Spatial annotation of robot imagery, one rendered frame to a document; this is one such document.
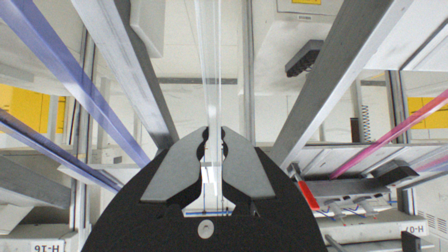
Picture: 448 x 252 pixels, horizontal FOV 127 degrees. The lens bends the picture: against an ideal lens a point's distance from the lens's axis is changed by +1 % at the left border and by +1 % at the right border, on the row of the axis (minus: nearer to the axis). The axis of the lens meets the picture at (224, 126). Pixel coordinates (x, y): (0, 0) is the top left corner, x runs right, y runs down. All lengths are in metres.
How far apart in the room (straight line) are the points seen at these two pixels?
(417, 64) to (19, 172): 0.91
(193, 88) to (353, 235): 2.12
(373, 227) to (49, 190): 1.24
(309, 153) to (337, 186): 0.21
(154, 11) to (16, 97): 2.75
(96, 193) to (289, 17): 1.08
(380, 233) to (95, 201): 1.29
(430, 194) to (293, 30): 1.67
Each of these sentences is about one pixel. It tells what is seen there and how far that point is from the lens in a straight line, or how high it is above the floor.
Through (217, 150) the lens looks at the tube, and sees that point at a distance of 0.16.
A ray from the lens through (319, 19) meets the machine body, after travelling 0.53.
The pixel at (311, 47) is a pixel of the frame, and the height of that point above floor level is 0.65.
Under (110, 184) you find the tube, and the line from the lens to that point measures 0.34.
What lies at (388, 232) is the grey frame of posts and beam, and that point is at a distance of 0.94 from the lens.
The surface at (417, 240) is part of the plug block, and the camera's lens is 0.53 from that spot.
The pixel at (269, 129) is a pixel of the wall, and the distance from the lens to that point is 2.13.
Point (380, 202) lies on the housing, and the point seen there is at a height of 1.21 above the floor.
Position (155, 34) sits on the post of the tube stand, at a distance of 0.22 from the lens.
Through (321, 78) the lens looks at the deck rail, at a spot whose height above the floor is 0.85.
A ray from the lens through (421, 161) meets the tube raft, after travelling 0.67.
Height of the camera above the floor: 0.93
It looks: 4 degrees down
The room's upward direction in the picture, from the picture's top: 179 degrees clockwise
